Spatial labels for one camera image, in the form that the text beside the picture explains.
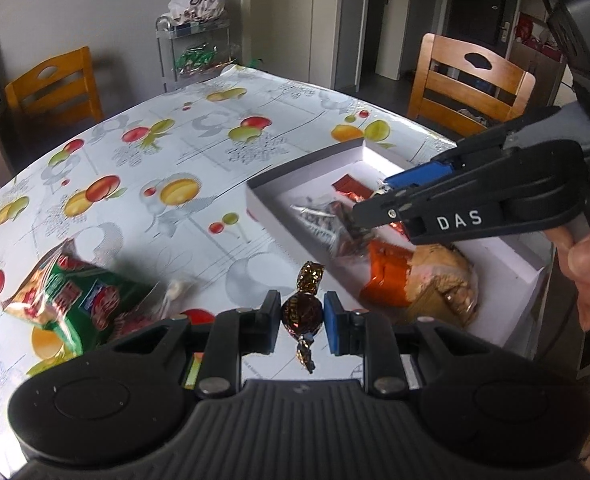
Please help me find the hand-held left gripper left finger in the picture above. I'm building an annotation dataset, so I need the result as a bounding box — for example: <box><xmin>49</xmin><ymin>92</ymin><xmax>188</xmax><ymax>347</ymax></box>
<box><xmin>110</xmin><ymin>290</ymin><xmax>282</xmax><ymax>398</ymax></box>

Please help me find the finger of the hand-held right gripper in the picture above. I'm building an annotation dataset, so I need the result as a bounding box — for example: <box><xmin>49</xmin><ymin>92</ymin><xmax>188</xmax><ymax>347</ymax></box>
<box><xmin>352</xmin><ymin>140</ymin><xmax>583</xmax><ymax>246</ymax></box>
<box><xmin>385</xmin><ymin>106</ymin><xmax>562</xmax><ymax>192</ymax></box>

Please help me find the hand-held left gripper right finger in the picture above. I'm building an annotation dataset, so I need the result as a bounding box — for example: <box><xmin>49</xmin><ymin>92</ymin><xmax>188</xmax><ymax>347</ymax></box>
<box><xmin>324</xmin><ymin>291</ymin><xmax>480</xmax><ymax>396</ymax></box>

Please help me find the dark foil chocolate candy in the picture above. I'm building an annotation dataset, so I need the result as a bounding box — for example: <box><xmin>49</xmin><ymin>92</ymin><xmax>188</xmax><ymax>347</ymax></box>
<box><xmin>280</xmin><ymin>260</ymin><xmax>326</xmax><ymax>375</ymax></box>

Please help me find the white cardboard box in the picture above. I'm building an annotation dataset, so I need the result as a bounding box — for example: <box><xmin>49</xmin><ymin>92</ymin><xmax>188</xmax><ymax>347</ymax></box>
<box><xmin>246</xmin><ymin>140</ymin><xmax>550</xmax><ymax>286</ymax></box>

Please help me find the red candy wrapper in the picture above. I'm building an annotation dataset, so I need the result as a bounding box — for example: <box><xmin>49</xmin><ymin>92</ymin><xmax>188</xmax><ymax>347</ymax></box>
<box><xmin>332</xmin><ymin>174</ymin><xmax>386</xmax><ymax>206</ymax></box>

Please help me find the orange snack packet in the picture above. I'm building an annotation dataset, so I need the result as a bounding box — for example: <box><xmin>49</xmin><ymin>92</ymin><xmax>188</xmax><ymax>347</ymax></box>
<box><xmin>359</xmin><ymin>240</ymin><xmax>418</xmax><ymax>308</ymax></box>

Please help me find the tan biscuit packet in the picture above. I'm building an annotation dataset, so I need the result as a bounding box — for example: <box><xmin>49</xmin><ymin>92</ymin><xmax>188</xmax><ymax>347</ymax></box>
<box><xmin>407</xmin><ymin>242</ymin><xmax>478</xmax><ymax>328</ymax></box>

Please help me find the silver-wrapped candy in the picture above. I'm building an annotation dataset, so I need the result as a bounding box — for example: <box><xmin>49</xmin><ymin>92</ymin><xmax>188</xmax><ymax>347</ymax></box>
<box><xmin>325</xmin><ymin>201</ymin><xmax>376</xmax><ymax>257</ymax></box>

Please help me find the silver foil packet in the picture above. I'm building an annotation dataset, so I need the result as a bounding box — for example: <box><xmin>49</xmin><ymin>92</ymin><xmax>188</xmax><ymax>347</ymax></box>
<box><xmin>290</xmin><ymin>200</ymin><xmax>340</xmax><ymax>242</ymax></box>

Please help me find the wooden chair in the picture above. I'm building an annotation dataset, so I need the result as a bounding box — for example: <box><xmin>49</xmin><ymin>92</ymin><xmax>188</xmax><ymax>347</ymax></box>
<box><xmin>407</xmin><ymin>32</ymin><xmax>536</xmax><ymax>138</ymax></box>
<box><xmin>5</xmin><ymin>46</ymin><xmax>104</xmax><ymax>123</ymax></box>

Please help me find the red gift bag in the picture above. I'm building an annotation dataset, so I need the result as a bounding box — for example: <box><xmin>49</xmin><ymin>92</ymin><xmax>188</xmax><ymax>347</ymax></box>
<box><xmin>519</xmin><ymin>12</ymin><xmax>540</xmax><ymax>43</ymax></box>

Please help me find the pink snack packet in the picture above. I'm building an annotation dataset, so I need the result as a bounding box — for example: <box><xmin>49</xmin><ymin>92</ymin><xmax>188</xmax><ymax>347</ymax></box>
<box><xmin>110</xmin><ymin>280</ymin><xmax>198</xmax><ymax>343</ymax></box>

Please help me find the dark door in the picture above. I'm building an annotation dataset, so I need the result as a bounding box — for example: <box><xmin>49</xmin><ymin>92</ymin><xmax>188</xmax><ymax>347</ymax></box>
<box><xmin>447</xmin><ymin>0</ymin><xmax>520</xmax><ymax>43</ymax></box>

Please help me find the green chip bag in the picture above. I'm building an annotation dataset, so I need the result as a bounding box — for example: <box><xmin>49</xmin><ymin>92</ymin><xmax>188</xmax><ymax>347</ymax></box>
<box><xmin>1</xmin><ymin>239</ymin><xmax>163</xmax><ymax>356</ymax></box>

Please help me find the metal rack with bags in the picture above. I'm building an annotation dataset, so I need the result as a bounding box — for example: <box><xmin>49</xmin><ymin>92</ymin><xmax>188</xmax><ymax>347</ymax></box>
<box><xmin>156</xmin><ymin>14</ymin><xmax>240</xmax><ymax>93</ymax></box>

